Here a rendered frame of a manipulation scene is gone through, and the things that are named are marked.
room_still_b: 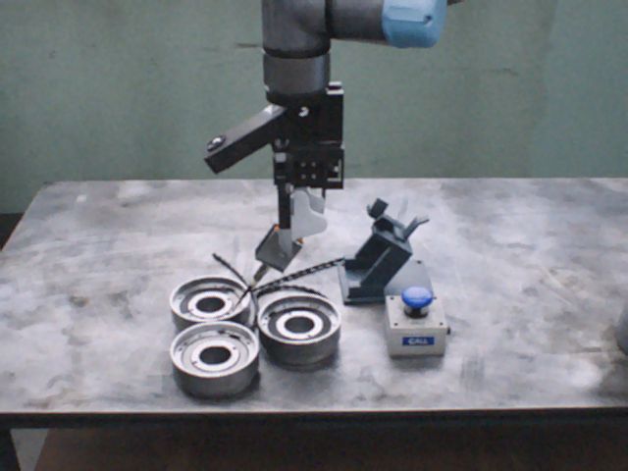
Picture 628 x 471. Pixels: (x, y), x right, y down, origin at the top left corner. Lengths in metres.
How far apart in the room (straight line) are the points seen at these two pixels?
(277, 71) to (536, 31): 1.82
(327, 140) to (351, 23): 0.16
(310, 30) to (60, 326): 0.53
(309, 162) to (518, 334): 0.37
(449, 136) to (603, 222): 1.37
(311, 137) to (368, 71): 1.66
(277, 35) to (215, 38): 1.70
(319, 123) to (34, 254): 0.56
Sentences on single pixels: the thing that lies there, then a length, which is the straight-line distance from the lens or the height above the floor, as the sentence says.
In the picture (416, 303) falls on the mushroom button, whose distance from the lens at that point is 1.01.
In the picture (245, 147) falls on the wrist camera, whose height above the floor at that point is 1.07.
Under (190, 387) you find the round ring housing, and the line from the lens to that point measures 0.97.
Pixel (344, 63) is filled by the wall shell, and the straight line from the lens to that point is 2.58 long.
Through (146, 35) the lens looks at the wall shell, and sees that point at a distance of 2.60.
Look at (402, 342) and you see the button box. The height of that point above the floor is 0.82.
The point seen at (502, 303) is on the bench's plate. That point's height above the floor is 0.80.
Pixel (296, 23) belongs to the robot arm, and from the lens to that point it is 0.86.
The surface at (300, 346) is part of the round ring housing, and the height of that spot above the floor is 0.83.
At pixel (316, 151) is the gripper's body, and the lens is 0.92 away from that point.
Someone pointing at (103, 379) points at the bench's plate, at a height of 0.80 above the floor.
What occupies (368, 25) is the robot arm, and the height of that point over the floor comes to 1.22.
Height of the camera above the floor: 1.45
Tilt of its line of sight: 31 degrees down
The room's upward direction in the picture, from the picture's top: straight up
